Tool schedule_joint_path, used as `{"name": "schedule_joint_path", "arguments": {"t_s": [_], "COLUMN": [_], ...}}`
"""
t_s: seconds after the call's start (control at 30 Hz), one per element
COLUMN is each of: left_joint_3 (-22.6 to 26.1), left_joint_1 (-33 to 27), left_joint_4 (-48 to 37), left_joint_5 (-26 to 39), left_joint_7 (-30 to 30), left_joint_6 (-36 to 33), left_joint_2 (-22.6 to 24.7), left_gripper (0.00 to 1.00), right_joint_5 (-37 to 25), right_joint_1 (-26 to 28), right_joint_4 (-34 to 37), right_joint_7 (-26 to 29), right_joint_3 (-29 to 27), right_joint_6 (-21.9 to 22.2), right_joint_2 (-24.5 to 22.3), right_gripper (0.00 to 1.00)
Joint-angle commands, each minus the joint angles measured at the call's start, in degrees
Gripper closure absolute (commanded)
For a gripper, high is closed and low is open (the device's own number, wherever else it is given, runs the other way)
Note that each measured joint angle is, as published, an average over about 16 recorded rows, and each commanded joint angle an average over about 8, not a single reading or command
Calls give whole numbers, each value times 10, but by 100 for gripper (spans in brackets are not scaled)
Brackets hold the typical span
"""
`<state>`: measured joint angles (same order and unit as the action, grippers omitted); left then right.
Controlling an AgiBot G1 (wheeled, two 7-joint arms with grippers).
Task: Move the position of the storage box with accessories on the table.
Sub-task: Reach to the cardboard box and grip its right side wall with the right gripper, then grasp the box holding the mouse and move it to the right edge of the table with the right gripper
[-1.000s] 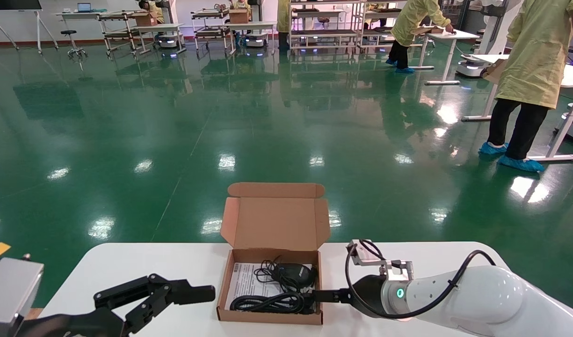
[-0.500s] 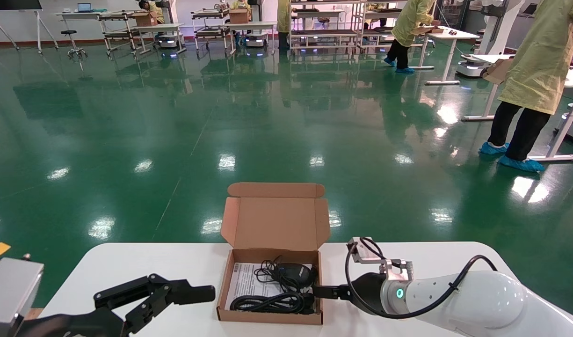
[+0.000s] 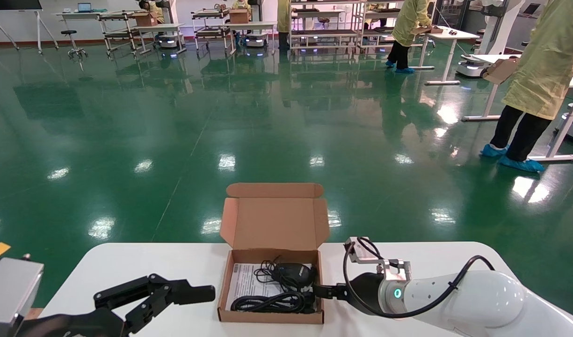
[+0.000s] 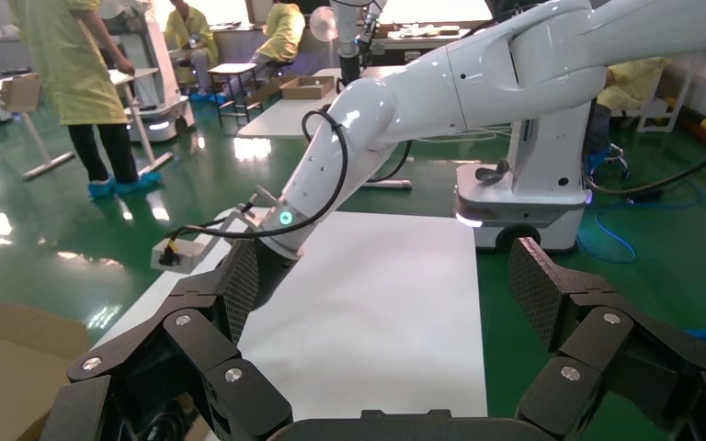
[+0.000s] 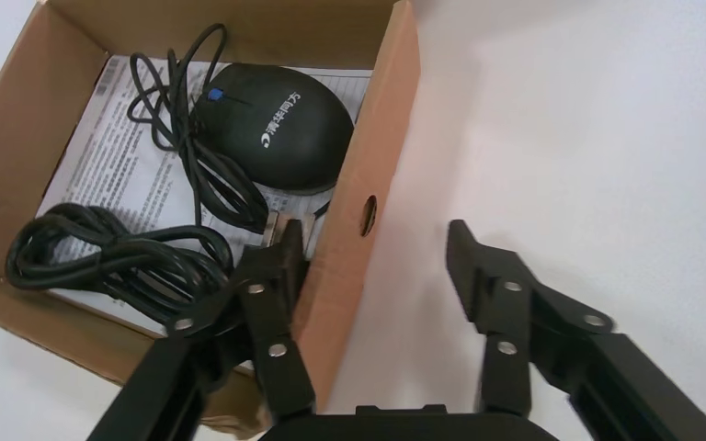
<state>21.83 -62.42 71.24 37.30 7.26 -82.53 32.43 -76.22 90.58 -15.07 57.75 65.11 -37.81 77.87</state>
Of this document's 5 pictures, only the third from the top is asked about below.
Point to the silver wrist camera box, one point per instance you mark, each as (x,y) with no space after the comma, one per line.
(10,290)
(361,255)

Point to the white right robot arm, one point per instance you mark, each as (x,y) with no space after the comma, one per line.
(478,299)

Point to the open laptop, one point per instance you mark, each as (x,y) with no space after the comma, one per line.
(84,7)
(532,8)

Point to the black screen on stand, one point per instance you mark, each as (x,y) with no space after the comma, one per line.
(10,3)

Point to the large brown cardboard carton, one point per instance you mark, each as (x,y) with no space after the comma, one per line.
(33,312)

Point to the tall metal shelf rack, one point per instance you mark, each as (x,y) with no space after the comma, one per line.
(323,32)
(380,30)

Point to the white desk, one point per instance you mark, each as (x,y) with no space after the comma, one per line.
(71,14)

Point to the cardboard storage box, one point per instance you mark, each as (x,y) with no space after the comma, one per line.
(274,220)

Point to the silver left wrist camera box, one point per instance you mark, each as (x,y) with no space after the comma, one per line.
(10,290)

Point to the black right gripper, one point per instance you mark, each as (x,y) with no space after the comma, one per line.
(366,292)

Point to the white printed paper manual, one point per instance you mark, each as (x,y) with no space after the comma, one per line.
(244,281)

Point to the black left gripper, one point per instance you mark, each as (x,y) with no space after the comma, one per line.
(80,325)

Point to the dark grey counter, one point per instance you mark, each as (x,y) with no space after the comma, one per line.
(520,28)

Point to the metal rack cart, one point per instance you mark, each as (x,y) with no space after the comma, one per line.
(120,33)
(211,32)

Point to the person in yellow coat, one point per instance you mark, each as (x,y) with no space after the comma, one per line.
(543,61)
(283,14)
(242,3)
(153,7)
(410,18)

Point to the black round stool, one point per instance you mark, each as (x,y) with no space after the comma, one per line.
(68,32)

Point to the brown cardboard box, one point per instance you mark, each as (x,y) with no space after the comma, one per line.
(146,19)
(239,17)

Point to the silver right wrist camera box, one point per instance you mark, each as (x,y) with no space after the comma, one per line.
(361,255)

